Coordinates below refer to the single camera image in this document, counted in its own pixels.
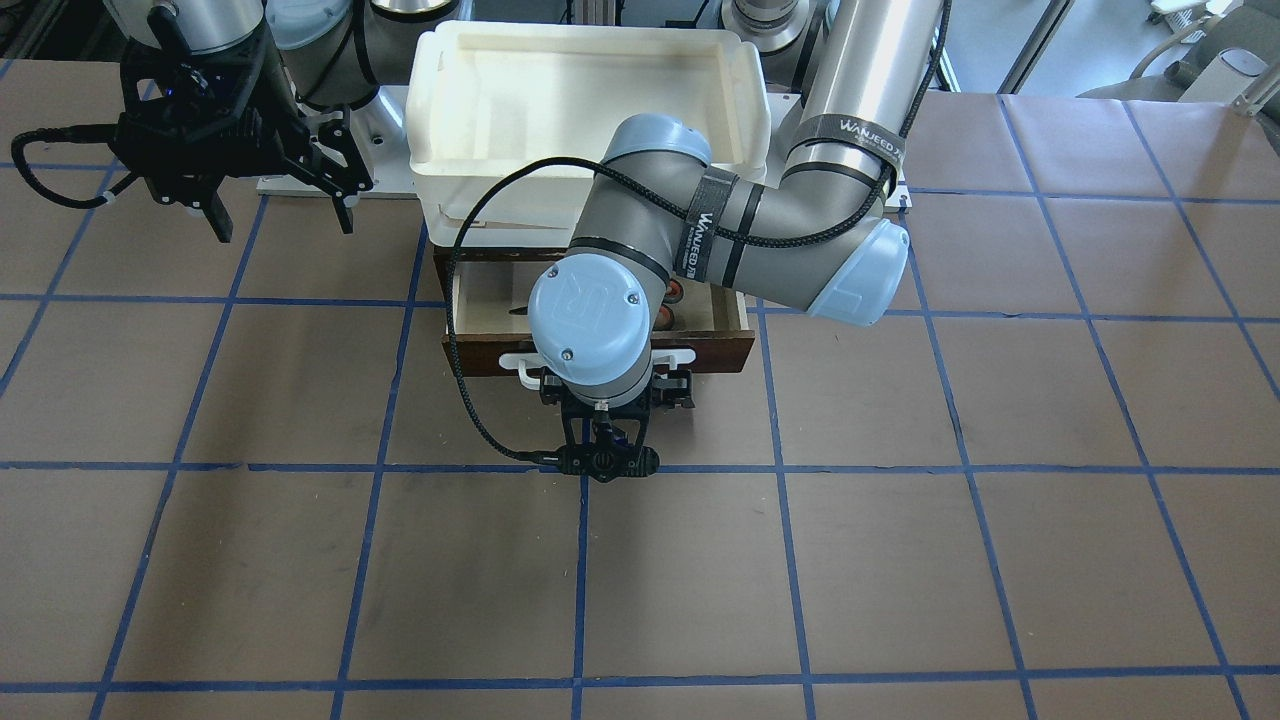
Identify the orange handled scissors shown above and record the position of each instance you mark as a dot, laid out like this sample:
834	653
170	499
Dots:
665	318

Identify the brown paper table cover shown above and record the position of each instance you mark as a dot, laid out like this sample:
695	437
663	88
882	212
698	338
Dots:
237	482

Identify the white plastic tray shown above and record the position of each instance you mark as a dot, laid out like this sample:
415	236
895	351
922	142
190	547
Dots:
488	98

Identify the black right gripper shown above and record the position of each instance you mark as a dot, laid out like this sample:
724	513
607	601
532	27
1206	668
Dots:
268	112

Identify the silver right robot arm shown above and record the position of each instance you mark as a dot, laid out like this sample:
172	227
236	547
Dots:
333	52

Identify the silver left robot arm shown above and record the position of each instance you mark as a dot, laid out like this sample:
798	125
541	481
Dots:
658	209

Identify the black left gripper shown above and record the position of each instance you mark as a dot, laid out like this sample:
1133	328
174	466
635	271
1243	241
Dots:
676	390

